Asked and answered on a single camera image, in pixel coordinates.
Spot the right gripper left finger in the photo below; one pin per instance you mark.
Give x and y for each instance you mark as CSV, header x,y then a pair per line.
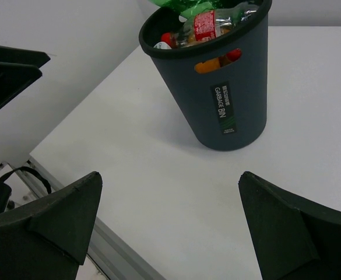
x,y
48,238

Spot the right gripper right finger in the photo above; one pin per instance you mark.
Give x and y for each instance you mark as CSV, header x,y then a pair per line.
x,y
293,237

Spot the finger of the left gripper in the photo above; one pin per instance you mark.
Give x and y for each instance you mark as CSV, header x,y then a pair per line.
x,y
15,78
21,56

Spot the green plastic bottle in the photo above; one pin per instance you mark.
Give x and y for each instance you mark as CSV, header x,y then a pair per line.
x,y
191,8

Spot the orange bottle barcode label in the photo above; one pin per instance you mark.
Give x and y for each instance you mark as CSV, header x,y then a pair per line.
x,y
207,66

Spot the white cap bottle in bin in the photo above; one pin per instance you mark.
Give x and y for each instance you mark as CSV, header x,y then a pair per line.
x,y
162,46

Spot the black plastic waste bin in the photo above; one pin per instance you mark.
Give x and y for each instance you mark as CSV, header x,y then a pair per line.
x,y
226,109

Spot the aluminium frame rail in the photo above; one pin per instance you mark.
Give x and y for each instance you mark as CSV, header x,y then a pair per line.
x,y
112,256

